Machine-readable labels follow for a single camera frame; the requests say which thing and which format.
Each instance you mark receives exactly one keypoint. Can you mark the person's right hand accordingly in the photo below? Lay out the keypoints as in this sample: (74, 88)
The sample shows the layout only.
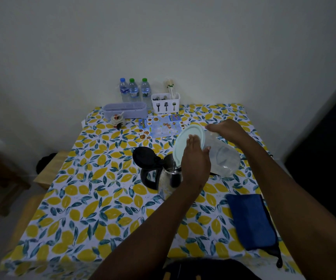
(229, 131)

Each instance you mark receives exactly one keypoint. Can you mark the person's left hand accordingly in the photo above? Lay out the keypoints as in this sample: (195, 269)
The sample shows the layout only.
(195, 166)

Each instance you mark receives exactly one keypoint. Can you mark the clear pitcher pale green lid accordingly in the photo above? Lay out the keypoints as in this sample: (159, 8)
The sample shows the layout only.
(223, 160)

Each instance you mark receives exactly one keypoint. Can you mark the blue cloth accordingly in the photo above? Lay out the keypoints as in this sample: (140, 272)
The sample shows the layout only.
(252, 221)

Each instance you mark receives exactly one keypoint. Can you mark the person's left forearm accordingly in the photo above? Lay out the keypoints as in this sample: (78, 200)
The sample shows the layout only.
(150, 242)

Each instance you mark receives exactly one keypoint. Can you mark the person's right forearm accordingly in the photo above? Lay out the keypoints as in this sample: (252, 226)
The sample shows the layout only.
(296, 207)

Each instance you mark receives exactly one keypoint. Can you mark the green cap water bottle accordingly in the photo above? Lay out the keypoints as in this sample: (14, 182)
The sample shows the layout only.
(134, 90)
(146, 91)

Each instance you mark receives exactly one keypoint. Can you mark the blue cap water bottle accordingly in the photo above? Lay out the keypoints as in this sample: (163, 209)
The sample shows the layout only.
(124, 90)

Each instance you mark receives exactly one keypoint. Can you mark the person's dark clothing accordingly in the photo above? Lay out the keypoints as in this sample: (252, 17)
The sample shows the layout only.
(208, 269)

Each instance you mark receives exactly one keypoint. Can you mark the white cutlery caddy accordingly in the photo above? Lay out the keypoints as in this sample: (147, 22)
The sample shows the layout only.
(165, 107)

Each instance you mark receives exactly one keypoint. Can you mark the bundle of pale chopsticks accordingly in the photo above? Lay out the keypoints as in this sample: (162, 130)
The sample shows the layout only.
(171, 88)

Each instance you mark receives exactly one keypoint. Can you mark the small black clip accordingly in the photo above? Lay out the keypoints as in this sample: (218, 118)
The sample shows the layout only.
(120, 126)

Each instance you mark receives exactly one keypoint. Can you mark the lilac oblong container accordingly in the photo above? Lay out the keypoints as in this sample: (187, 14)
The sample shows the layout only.
(125, 111)

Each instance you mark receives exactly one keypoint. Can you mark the small white patterned jar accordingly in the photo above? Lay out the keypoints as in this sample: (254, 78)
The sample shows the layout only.
(117, 119)

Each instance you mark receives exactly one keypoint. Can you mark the lemon print covered table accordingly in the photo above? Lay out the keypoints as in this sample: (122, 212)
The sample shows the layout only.
(98, 207)

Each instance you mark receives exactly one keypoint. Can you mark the light wooden bench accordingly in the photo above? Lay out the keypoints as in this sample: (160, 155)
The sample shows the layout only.
(25, 221)
(52, 169)

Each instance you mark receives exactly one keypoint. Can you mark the black rounded object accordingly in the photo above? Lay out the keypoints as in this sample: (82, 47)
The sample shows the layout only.
(46, 163)

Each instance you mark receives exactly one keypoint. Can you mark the dark wooden stool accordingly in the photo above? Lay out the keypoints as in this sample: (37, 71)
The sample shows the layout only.
(1, 186)

